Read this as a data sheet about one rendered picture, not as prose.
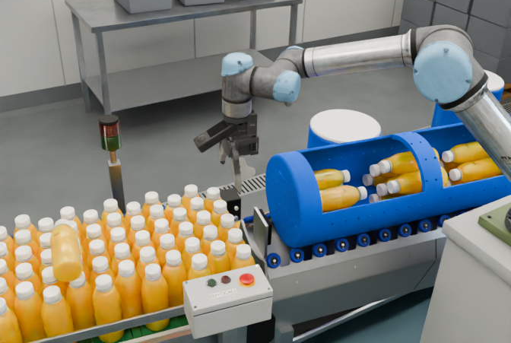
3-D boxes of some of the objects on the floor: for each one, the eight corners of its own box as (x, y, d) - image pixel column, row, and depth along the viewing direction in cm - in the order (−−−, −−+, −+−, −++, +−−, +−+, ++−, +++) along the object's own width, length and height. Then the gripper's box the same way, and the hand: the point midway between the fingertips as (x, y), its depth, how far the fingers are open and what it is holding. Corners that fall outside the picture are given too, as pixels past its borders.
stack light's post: (145, 383, 239) (121, 164, 183) (135, 386, 238) (108, 166, 182) (143, 376, 243) (119, 157, 186) (134, 379, 241) (106, 160, 185)
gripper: (268, 127, 139) (265, 193, 149) (242, 94, 155) (241, 156, 165) (236, 132, 137) (235, 199, 147) (212, 98, 152) (213, 161, 162)
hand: (228, 179), depth 155 cm, fingers open, 14 cm apart
